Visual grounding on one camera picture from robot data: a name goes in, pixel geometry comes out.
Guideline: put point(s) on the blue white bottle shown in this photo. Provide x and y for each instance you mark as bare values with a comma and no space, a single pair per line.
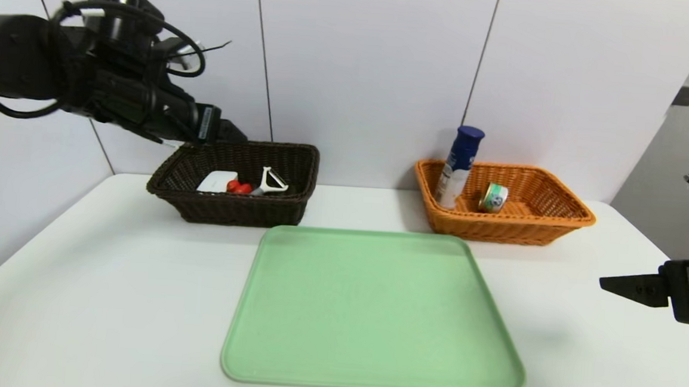
457,164

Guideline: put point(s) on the light green plastic tray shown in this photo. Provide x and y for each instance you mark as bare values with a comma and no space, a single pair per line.
373,315

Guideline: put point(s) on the dark brown wicker basket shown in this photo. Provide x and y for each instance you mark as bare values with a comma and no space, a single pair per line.
242,211

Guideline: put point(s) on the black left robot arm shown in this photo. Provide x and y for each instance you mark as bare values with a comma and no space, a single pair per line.
17,60

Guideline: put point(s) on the black wall fixture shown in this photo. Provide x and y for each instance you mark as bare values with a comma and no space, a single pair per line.
685,96

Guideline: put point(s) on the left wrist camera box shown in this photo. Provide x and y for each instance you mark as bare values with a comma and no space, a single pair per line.
188,58

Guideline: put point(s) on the white rectangular case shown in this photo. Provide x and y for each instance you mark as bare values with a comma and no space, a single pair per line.
216,181

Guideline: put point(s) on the small tin can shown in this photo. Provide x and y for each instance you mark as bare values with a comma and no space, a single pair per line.
492,198

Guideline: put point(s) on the orange wicker basket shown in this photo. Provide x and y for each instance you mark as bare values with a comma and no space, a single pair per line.
528,228

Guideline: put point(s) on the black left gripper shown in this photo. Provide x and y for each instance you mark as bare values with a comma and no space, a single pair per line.
207,125

